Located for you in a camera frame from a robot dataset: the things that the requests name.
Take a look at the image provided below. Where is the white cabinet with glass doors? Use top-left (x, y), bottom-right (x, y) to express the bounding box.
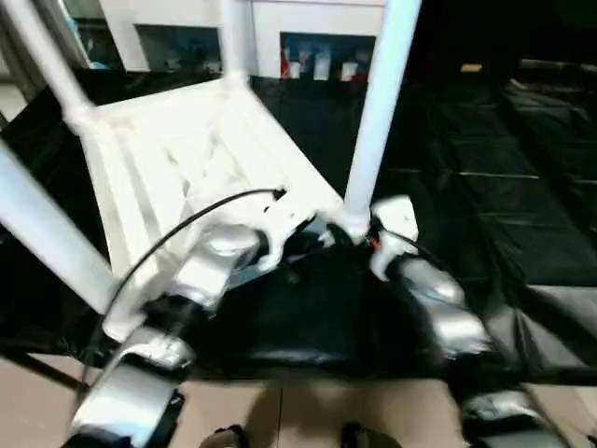
top-left (93, 0), bottom-right (395, 83)

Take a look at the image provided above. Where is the white plastic table top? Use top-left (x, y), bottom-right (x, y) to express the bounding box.
top-left (63, 75), bottom-right (376, 344)

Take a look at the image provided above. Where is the white plastic table leg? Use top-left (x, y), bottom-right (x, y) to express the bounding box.
top-left (218, 0), bottom-right (257, 91)
top-left (0, 0), bottom-right (96, 133)
top-left (0, 140), bottom-right (118, 315)
top-left (340, 0), bottom-right (423, 240)

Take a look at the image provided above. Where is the black mat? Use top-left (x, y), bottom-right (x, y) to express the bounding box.
top-left (0, 65), bottom-right (597, 388)

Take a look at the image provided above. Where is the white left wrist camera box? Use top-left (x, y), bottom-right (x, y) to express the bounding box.
top-left (259, 191), bottom-right (320, 273)

